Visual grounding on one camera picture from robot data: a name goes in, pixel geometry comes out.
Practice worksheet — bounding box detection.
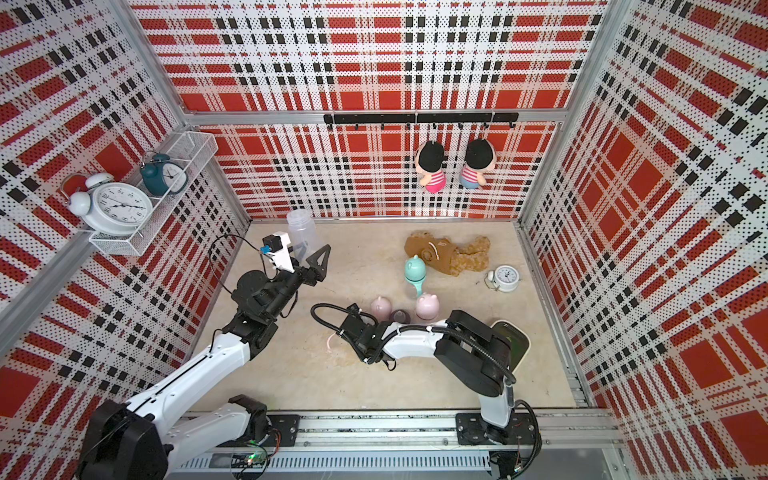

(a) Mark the pink bottle handle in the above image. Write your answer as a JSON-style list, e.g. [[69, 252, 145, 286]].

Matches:
[[326, 333, 337, 354]]

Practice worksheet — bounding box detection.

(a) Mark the clear baby bottle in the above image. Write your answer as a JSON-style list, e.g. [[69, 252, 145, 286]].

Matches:
[[286, 209, 323, 262]]

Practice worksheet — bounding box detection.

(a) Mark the pink bottle cap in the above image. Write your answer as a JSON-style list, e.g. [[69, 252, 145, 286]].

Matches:
[[415, 293, 440, 321], [370, 296, 393, 321]]

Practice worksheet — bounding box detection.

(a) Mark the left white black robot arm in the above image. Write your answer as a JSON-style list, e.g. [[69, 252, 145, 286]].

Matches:
[[75, 245, 331, 479]]

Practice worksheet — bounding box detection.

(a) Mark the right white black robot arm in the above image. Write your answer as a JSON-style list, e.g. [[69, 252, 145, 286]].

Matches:
[[336, 308, 516, 445]]

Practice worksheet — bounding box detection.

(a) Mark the brown plush toy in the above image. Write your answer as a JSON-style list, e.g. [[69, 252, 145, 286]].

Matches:
[[404, 232, 491, 276]]

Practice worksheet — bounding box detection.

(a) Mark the small white alarm clock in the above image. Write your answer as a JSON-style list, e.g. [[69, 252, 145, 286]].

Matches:
[[484, 265, 520, 293]]

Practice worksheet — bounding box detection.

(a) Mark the white bin green inside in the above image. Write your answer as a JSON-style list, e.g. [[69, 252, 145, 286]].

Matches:
[[491, 319, 531, 373]]

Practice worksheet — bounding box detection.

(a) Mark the doll with pink dress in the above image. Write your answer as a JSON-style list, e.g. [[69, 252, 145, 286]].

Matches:
[[415, 141, 446, 194]]

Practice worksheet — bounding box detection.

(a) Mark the green circuit board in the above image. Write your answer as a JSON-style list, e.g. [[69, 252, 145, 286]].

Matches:
[[230, 453, 269, 470]]

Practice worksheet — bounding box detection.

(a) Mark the teal alarm clock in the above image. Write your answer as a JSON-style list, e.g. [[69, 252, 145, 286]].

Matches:
[[139, 153, 188, 197]]

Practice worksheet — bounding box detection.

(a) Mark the doll with striped shirt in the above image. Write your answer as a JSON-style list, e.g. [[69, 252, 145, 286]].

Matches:
[[460, 138, 497, 190]]

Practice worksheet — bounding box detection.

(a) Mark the large white alarm clock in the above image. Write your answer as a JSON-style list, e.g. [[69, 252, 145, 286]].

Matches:
[[68, 172, 154, 237]]

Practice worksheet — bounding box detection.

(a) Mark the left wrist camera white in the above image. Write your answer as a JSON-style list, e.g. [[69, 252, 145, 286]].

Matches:
[[260, 232, 295, 273]]

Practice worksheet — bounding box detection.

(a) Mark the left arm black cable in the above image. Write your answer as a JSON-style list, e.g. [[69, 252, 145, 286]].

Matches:
[[207, 233, 265, 298]]

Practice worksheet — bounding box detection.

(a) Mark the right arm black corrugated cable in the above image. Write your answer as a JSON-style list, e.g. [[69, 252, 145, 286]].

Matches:
[[309, 302, 544, 475]]

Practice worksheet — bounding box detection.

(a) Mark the white wire wall shelf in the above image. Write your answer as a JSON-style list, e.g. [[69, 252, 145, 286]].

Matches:
[[89, 131, 218, 256]]

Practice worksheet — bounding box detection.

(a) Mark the black hook rail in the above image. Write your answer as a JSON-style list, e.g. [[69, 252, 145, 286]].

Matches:
[[323, 112, 520, 128]]

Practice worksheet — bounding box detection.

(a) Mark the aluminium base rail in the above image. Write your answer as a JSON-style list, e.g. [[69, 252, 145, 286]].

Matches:
[[170, 408, 633, 479]]

